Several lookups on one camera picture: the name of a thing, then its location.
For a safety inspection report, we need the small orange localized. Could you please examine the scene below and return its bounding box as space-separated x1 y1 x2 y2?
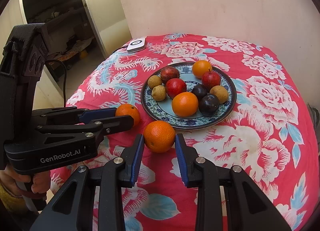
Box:
116 104 140 126

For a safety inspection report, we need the dark plum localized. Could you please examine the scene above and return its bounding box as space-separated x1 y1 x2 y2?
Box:
199 94 220 116
191 84 208 101

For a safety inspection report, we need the tan longan fruit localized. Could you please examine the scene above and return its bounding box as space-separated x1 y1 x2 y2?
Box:
147 75 162 89

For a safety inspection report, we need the tan longan small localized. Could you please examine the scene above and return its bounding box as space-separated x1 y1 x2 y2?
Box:
210 85 229 104

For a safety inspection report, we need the red pomegranate-like fruit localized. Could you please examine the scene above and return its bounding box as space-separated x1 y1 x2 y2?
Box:
165 78 187 99

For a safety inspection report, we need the wrinkled dark red fruit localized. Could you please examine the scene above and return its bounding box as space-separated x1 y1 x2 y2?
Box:
160 66 180 85

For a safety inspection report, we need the red apple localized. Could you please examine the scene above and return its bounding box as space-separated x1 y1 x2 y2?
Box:
202 71 221 92

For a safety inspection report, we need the person's left hand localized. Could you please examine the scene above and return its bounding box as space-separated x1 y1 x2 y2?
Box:
1 165 50 196

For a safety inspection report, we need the blue patterned ceramic plate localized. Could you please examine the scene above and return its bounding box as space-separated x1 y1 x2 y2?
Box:
140 67 237 130

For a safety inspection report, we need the red floral tablecloth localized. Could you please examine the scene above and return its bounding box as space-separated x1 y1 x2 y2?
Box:
51 33 319 230

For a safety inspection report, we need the white square device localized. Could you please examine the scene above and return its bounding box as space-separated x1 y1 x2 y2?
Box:
126 37 146 53

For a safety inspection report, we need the dark shelf with clutter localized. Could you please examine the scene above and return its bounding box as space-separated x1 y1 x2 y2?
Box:
23 0 97 83

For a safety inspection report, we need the black cable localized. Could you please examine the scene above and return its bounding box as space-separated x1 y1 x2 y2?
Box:
44 59 68 108

